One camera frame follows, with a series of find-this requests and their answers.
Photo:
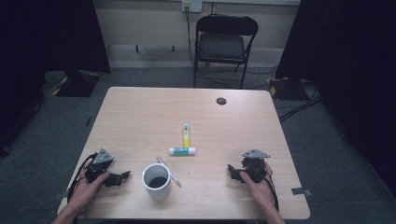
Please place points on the white cup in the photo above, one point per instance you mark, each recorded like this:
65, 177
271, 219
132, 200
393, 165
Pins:
162, 189

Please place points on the grey tape strip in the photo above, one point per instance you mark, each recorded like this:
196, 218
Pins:
301, 191
63, 195

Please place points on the yellow marker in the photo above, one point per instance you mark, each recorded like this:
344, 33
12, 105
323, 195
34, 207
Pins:
186, 137

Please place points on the white wall socket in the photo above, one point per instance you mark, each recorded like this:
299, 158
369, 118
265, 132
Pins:
192, 5

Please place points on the black curtain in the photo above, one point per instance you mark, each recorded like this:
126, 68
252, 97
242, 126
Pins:
351, 62
46, 37

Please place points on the black stand base yellow tape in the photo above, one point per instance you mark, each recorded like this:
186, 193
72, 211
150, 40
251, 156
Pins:
288, 88

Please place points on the person's right hand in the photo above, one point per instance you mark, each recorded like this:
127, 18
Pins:
261, 189

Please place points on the person's left hand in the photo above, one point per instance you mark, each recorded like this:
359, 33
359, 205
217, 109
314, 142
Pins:
87, 191

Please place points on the silver pen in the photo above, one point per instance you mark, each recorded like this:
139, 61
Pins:
169, 172

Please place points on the black folding chair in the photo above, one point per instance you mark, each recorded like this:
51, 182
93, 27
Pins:
221, 43

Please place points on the black table grommet hole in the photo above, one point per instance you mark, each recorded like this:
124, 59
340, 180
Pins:
221, 101

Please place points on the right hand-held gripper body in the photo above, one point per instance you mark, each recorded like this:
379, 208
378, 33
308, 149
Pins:
255, 165

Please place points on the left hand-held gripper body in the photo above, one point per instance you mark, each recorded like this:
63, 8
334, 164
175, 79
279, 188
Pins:
99, 166

